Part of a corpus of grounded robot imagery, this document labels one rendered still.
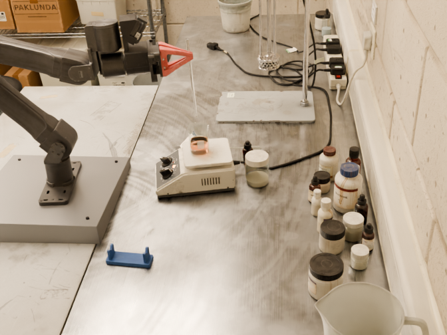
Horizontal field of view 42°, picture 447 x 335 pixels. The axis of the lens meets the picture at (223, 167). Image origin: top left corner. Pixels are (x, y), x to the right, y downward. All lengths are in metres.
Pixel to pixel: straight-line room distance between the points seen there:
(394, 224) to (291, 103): 0.75
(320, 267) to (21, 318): 0.60
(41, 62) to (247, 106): 0.73
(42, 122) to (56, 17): 2.27
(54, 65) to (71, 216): 0.34
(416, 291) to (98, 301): 0.61
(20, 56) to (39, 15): 2.33
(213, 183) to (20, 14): 2.49
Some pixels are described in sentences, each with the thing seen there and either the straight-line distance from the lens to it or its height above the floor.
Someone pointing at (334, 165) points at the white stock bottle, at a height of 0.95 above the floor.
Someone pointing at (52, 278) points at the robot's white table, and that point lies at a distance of 1.33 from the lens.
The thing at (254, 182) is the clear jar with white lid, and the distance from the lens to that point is 1.48.
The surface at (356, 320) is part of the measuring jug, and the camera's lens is 1.10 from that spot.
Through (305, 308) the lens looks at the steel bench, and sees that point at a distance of 1.19.
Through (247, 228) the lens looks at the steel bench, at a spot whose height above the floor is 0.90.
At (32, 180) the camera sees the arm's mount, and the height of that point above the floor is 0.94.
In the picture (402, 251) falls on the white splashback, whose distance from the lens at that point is 1.18.
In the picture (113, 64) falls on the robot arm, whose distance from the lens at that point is 1.34.
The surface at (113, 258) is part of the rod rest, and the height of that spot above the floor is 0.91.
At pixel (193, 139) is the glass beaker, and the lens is 1.44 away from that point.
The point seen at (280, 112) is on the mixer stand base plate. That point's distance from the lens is 1.82.
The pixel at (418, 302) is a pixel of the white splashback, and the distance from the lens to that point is 1.09.
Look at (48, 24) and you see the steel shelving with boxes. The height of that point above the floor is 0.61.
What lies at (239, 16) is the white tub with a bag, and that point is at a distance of 2.43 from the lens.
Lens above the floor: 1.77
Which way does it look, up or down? 33 degrees down
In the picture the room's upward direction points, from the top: 3 degrees counter-clockwise
